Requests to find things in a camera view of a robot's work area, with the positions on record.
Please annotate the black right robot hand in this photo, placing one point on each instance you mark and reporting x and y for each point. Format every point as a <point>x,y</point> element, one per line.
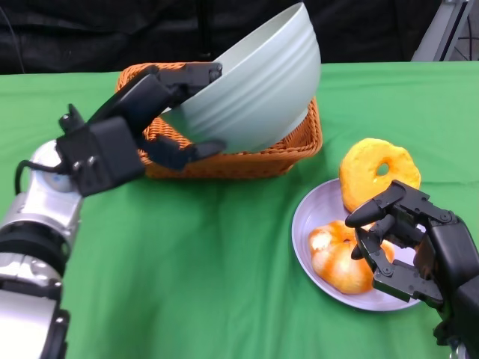
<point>449,254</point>

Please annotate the pale green bowl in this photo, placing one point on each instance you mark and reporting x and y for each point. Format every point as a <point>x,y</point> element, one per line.
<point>254,93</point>

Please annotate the black backdrop cloth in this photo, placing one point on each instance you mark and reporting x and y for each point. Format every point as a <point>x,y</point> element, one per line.
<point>112,33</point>

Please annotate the green tablecloth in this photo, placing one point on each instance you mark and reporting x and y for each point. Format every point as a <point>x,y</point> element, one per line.
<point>187,243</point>

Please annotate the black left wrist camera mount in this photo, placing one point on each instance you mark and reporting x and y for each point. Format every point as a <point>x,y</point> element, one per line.
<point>101,157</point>

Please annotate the grey aluminium frame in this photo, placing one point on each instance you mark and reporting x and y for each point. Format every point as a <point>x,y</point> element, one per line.
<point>439,33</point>

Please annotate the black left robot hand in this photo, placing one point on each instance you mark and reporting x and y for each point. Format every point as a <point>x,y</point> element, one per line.
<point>138,101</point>

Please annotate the orange wicker basket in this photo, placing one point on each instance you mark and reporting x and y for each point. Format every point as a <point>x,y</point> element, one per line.
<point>239,164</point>

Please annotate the lavender plate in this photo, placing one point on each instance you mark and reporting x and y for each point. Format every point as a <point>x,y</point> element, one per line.
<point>310,224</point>

